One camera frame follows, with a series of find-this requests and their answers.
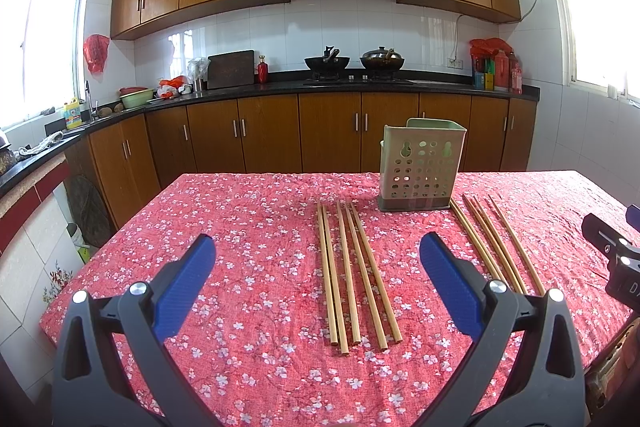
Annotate bamboo chopstick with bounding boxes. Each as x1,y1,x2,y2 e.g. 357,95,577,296
349,202,404,343
472,196,526,294
344,204,388,351
317,204,338,345
462,195,519,293
336,202,361,345
450,199,506,282
321,205,349,355
488,196,546,296

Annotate red floral tablecloth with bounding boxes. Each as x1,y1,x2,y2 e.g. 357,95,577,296
40,171,639,426

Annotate green perforated utensil holder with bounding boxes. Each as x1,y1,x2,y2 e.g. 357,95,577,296
378,118,466,212

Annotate red bag condiment pile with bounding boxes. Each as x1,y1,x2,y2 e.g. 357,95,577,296
470,38,523,94

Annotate yellow detergent bottle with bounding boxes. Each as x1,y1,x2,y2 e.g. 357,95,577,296
63,98,82,130

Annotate green basin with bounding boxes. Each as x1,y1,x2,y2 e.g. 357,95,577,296
119,87,154,109

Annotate red white plastic bag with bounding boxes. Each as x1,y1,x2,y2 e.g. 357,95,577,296
156,75,192,100

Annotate lower wooden cabinets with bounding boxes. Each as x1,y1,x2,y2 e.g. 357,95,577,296
65,92,538,233

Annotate dark wooden cutting board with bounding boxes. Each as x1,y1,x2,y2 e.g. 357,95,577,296
206,50,255,90

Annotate black wok with lid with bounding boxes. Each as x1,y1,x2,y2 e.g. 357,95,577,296
360,46,405,80

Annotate red sauce bottle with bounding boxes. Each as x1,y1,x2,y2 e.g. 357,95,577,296
257,55,269,83

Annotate red plastic bag on wall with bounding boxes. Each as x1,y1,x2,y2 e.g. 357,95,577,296
82,34,111,75

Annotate black wok with handle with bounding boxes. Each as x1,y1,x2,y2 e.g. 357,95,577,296
305,46,350,80

